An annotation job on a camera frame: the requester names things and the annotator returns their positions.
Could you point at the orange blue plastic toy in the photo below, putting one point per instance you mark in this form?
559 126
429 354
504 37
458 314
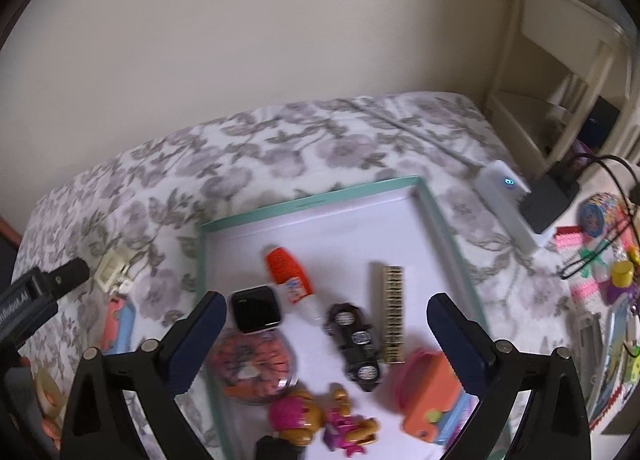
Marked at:
435 405
117 325

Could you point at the white smartwatch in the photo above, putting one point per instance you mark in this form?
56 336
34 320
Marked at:
255 310

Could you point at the pink tan puppy figure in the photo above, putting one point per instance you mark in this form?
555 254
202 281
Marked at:
290 415

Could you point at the teal white cardboard tray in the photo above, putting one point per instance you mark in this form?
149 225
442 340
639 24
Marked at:
350 230

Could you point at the black power adapter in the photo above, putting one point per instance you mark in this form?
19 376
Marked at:
547 202

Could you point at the pile of colourful stationery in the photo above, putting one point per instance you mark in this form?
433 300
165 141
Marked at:
615 355

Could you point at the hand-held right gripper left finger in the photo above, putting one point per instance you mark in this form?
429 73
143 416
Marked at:
195 340

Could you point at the cream plastic socket adapter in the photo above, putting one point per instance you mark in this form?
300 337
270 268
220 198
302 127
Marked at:
112 270

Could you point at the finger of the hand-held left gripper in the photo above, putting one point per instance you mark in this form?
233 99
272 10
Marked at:
70 275

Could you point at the round colourful tin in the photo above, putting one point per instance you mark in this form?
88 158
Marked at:
600 215

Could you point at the black toy car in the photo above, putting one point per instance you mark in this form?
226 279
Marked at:
352 340

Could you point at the clear round toy container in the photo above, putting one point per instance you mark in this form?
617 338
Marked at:
250 370

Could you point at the cream wooden shelf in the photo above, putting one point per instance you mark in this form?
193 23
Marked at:
550 65

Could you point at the white power bank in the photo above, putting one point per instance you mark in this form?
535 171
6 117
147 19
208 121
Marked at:
500 190

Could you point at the gold building model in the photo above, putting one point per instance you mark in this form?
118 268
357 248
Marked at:
392 310

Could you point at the dark red-edged furniture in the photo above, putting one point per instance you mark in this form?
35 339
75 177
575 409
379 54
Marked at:
7 245

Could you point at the floral blanket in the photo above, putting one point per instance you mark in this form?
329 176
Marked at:
300 140

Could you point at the yellow cap purple bottle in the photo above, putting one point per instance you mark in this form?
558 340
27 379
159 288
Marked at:
622 277

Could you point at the pink white knitted strip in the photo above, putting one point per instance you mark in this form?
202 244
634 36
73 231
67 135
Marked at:
580 285

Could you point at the orange glue bottle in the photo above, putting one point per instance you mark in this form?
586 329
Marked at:
282 265

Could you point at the black plug charger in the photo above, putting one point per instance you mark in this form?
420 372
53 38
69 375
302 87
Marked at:
277 450

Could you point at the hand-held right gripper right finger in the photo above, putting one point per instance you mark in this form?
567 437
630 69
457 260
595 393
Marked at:
457 340

